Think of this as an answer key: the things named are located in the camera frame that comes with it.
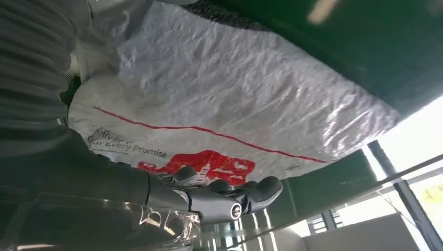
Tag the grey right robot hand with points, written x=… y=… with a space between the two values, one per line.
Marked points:
x=104 y=194

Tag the green conveyor belt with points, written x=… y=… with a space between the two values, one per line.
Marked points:
x=363 y=52

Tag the white cabinet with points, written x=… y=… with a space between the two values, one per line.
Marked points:
x=363 y=235

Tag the dark metal post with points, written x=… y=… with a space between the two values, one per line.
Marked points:
x=408 y=201

